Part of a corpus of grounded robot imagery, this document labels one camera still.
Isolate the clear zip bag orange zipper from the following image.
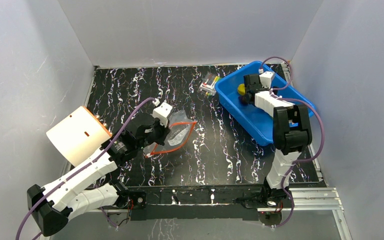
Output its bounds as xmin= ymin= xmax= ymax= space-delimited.
xmin=143 ymin=109 xmax=197 ymax=158

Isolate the dark red toy plum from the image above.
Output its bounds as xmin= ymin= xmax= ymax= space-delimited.
xmin=239 ymin=95 xmax=250 ymax=105

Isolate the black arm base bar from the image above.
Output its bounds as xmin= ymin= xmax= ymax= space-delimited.
xmin=125 ymin=185 xmax=294 ymax=222

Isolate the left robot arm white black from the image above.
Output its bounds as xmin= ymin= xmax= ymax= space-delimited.
xmin=26 ymin=113 xmax=170 ymax=237

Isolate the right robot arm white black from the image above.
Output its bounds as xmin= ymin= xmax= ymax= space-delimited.
xmin=239 ymin=74 xmax=312 ymax=207

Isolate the blue plastic bin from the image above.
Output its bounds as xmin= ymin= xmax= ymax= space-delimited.
xmin=214 ymin=60 xmax=317 ymax=147

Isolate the small clear marker box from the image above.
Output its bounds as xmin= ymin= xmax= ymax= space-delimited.
xmin=198 ymin=72 xmax=221 ymax=97

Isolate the white paper towel roll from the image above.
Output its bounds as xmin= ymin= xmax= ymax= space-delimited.
xmin=46 ymin=106 xmax=112 ymax=167

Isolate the black marbled table mat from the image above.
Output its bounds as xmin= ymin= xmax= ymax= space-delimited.
xmin=71 ymin=63 xmax=327 ymax=188

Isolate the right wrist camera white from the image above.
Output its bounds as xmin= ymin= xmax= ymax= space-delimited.
xmin=259 ymin=69 xmax=275 ymax=89

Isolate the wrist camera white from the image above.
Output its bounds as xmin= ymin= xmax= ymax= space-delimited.
xmin=259 ymin=69 xmax=275 ymax=89
xmin=152 ymin=100 xmax=173 ymax=127

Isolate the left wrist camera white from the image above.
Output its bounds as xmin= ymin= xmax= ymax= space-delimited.
xmin=152 ymin=100 xmax=173 ymax=127

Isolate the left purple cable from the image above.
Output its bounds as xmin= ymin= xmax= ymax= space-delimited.
xmin=15 ymin=96 xmax=160 ymax=240

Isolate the purple cable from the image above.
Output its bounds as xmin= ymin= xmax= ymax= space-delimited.
xmin=259 ymin=56 xmax=326 ymax=229
xmin=15 ymin=96 xmax=160 ymax=240

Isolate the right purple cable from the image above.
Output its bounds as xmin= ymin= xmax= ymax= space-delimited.
xmin=259 ymin=56 xmax=326 ymax=229

